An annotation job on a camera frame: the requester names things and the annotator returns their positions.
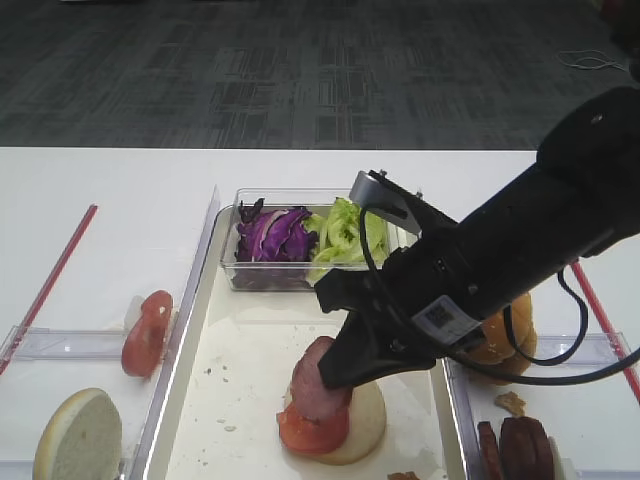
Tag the bread crumb on table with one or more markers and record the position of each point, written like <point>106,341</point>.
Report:
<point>511,403</point>

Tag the dark sausage slices stack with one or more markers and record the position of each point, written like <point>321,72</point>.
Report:
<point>525,450</point>

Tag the lower tomato slice on tray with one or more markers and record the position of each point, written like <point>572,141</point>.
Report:
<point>312,437</point>

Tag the right red strip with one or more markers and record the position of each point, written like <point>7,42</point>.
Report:
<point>606,326</point>

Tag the white rectangular metal tray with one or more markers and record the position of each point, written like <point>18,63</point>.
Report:
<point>246,350</point>

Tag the standing white bun half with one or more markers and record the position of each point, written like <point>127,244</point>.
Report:
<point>82,439</point>

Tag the standing tomato slice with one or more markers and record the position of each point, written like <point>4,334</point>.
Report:
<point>143,347</point>
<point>156,309</point>

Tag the white block behind sausages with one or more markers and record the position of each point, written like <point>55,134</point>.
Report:
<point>558,466</point>

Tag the green lettuce leaves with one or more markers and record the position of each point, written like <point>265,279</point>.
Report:
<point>338,235</point>

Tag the purple cabbage leaves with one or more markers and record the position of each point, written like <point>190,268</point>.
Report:
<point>274,236</point>

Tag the brown bun top front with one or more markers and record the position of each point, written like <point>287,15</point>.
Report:
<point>496,351</point>

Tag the white bun slice on tray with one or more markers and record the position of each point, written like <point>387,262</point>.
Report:
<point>368,420</point>

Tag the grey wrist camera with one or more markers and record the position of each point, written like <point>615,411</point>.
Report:
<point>381,196</point>

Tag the lower standing tomato slice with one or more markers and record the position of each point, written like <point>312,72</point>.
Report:
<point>143,347</point>

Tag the red strip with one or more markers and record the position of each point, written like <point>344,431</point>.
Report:
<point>606,326</point>
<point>55,272</point>

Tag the pink sausage patty slice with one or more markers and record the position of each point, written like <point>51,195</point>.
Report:
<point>312,399</point>

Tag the upper standing tomato slice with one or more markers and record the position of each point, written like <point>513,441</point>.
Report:
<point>156,309</point>

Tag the white block behind tomatoes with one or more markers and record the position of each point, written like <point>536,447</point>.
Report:
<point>133,313</point>

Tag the right clear vertical rail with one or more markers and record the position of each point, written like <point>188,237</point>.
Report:
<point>458,388</point>

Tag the clear vertical rail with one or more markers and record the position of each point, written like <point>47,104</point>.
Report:
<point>458,388</point>
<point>151,456</point>

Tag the left clear vertical rail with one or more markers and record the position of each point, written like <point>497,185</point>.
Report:
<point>151,456</point>

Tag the upper left clear holder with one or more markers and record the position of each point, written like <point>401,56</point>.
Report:
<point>35,343</point>

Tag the left red strip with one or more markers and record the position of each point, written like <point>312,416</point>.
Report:
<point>55,272</point>

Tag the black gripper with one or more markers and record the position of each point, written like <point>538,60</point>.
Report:
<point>418,307</point>

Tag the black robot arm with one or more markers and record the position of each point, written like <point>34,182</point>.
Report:
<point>579,197</point>

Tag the clear plastic salad container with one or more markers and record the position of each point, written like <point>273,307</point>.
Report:
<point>277,276</point>

